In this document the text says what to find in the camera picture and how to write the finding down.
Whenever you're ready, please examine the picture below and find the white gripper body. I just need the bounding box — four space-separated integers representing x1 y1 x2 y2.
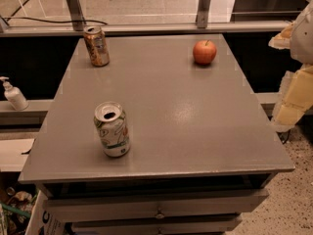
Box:
291 1 313 65

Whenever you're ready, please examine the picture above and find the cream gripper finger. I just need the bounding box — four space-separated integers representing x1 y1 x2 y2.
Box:
271 66 313 132
268 23 293 50

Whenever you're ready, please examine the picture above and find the red apple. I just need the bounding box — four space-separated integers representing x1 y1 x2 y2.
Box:
193 40 217 65

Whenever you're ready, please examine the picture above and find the brown gold soda can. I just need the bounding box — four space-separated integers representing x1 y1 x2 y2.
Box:
84 26 110 67

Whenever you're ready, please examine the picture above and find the white green 7up can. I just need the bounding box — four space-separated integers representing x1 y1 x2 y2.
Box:
94 102 130 158

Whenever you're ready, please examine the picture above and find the grey drawer cabinet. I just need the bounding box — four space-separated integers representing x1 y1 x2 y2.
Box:
18 33 296 235

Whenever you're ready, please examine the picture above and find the lower drawer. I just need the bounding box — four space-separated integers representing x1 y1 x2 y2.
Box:
73 214 242 235

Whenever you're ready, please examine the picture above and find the top drawer with knob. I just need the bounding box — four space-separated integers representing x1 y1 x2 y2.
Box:
44 189 269 222

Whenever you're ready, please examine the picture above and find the white pump bottle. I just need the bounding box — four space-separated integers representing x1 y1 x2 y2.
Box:
0 76 28 111

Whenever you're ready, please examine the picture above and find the cardboard box with print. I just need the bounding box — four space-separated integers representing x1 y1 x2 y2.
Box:
25 191 65 235

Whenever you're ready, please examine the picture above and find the clutter bag on floor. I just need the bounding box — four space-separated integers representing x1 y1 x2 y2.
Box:
0 187 36 235

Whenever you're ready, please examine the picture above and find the metal window rail frame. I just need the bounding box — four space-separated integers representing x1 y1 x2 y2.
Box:
0 0 313 38

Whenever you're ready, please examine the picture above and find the black cable on ledge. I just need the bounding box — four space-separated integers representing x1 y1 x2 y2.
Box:
0 15 109 26

